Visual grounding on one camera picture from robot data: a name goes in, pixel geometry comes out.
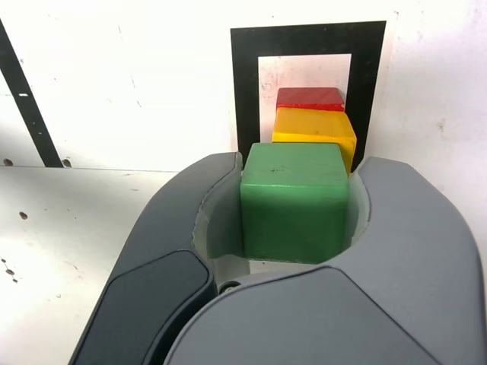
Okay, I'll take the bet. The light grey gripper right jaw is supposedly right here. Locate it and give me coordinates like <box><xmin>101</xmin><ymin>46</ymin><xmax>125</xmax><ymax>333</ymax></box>
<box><xmin>163</xmin><ymin>154</ymin><xmax>479</xmax><ymax>365</ymax></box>

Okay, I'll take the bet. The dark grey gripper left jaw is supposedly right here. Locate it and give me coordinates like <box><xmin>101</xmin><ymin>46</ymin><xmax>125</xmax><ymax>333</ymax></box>
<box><xmin>70</xmin><ymin>151</ymin><xmax>252</xmax><ymax>365</ymax></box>

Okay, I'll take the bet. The green cube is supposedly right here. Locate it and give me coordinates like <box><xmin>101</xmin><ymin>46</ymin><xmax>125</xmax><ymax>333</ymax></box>
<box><xmin>239</xmin><ymin>142</ymin><xmax>351</xmax><ymax>265</ymax></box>

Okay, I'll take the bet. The yellow cube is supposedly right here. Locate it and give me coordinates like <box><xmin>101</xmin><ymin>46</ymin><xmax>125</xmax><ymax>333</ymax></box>
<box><xmin>271</xmin><ymin>106</ymin><xmax>358</xmax><ymax>174</ymax></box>

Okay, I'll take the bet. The red cube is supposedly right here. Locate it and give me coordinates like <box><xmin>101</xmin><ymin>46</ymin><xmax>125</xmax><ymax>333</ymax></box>
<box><xmin>275</xmin><ymin>87</ymin><xmax>346</xmax><ymax>113</ymax></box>

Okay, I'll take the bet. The black tape square outline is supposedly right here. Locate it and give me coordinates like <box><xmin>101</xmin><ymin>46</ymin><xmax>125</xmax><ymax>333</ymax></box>
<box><xmin>230</xmin><ymin>20</ymin><xmax>387</xmax><ymax>173</ymax></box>

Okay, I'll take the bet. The black tape strip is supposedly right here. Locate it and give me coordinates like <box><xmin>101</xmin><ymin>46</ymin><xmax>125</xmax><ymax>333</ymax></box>
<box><xmin>0</xmin><ymin>18</ymin><xmax>64</xmax><ymax>169</ymax></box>

